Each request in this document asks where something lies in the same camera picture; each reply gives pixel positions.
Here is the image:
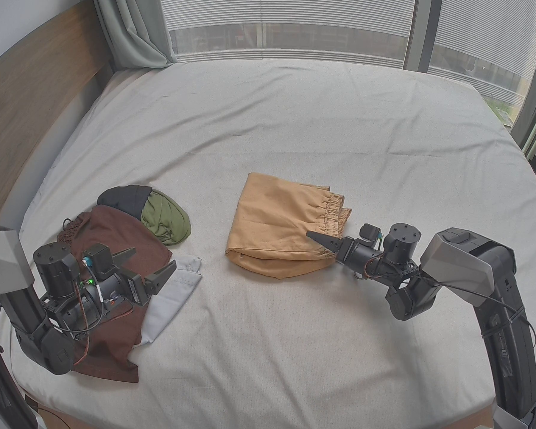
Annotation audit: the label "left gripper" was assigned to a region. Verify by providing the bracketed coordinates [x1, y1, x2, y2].
[77, 247, 178, 326]

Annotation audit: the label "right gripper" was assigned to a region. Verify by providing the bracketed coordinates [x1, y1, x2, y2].
[306, 231, 383, 277]

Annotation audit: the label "tan shorts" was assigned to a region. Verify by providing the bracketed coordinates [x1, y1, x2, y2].
[225, 172, 353, 279]

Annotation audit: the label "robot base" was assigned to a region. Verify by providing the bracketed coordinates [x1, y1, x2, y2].
[493, 405, 531, 429]

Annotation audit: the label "bed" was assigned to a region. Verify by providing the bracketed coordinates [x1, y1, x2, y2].
[0, 0, 536, 429]

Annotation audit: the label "pale blue garment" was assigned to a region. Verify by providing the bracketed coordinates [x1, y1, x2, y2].
[141, 254, 204, 345]

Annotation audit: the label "brown shorts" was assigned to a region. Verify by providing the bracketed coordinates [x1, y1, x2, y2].
[56, 206, 174, 384]

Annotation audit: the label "green garment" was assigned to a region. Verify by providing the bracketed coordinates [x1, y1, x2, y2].
[139, 189, 193, 247]

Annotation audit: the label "window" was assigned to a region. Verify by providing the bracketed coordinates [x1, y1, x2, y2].
[154, 0, 536, 160]

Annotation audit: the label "grey-green curtain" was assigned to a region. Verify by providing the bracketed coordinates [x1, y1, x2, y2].
[88, 0, 179, 69]

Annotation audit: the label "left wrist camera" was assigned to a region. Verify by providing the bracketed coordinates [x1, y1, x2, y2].
[81, 243, 113, 281]

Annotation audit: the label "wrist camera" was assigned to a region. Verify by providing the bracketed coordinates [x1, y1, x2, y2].
[361, 224, 383, 245]
[81, 243, 113, 281]

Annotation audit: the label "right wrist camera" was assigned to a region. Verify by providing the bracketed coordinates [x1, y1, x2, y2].
[361, 224, 383, 245]

